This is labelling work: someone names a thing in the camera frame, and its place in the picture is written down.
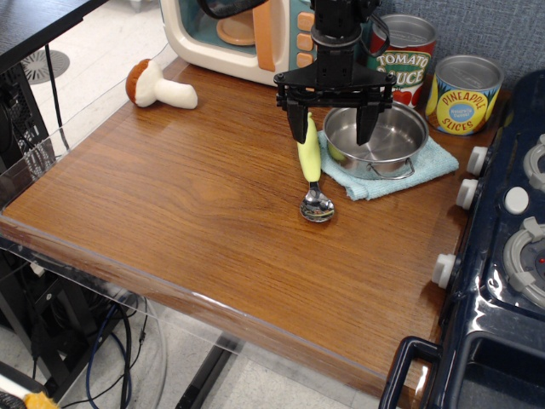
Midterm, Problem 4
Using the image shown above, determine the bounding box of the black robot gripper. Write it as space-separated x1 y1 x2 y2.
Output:
274 37 395 146

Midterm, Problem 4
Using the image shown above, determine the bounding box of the silver steel bowl with handles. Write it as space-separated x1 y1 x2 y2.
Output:
323 102 429 179

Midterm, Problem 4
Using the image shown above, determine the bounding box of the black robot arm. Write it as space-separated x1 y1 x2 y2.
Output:
273 1 396 145

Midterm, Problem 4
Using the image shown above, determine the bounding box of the tomato sauce can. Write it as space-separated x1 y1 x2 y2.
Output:
367 14 437 108

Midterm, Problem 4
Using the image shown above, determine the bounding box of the toy microwave oven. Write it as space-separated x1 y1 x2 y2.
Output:
160 0 317 85

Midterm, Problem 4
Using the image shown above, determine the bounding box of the light blue folded cloth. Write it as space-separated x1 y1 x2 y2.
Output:
318 130 459 200

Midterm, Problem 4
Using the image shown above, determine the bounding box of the pineapple slices can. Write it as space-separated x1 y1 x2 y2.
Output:
425 55 504 136

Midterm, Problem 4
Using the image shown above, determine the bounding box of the plush mushroom toy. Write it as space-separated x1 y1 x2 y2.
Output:
125 59 198 109

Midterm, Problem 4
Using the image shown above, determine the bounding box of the black table leg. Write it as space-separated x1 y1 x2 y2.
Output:
175 336 238 409

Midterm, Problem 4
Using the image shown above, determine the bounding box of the dark blue toy stove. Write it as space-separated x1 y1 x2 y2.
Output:
380 71 544 408

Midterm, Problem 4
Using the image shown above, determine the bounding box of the clear acrylic table guard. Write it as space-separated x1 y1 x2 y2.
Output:
1 61 436 385

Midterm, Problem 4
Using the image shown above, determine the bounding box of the round floor drain grate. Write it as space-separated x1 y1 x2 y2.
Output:
21 49 70 85

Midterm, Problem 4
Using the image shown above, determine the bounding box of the black desk at left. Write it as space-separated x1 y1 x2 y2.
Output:
1 0 106 72

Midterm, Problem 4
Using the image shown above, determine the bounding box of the yellow fuzzy object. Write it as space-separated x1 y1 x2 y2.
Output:
22 392 60 409

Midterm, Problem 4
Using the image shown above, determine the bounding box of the spoon with yellow handle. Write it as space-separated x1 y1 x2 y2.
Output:
297 112 335 223

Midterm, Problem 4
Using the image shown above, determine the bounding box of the blue cable under table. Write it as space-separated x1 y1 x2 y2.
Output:
84 302 133 409

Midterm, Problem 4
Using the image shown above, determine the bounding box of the black cable under table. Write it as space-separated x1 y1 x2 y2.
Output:
63 297 150 409

